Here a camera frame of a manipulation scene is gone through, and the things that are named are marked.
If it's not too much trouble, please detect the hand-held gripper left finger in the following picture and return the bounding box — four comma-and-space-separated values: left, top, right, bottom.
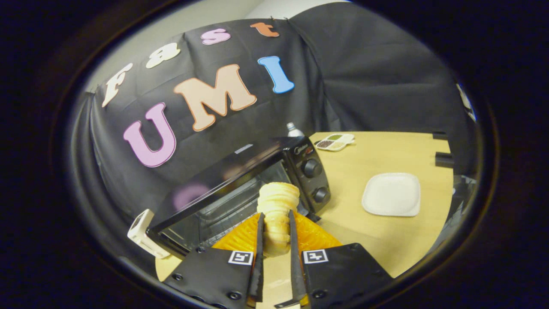
163, 211, 265, 309

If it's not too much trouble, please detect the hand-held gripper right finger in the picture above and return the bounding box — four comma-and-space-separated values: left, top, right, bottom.
274, 209, 393, 309

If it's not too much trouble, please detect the spiral bread roll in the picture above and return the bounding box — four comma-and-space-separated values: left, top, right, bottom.
256, 182, 301, 258

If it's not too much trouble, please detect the black toaster oven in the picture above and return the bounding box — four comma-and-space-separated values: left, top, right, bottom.
146, 136, 332, 260

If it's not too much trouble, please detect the white pop-up toaster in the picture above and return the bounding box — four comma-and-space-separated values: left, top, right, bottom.
127, 209, 171, 259

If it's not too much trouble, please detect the white square plate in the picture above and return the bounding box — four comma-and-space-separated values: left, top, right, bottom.
362, 173, 422, 217

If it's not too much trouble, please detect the white divided dish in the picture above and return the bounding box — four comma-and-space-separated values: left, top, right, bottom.
314, 133, 356, 152

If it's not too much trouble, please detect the black backdrop cloth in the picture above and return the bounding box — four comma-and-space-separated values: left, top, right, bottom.
69, 2, 477, 241

